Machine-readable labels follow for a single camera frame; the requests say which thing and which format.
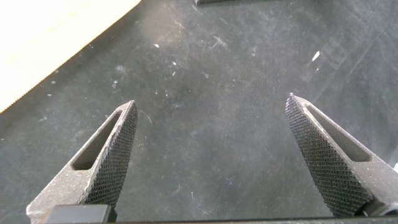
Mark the black table cloth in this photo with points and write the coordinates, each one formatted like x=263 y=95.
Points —
x=202 y=124

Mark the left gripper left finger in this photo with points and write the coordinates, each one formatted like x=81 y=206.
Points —
x=109 y=161

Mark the black pouch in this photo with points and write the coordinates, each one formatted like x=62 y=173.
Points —
x=211 y=1

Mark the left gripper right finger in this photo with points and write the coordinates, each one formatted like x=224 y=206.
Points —
x=335 y=161

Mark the small white scrap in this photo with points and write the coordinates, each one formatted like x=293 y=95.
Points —
x=316 y=56

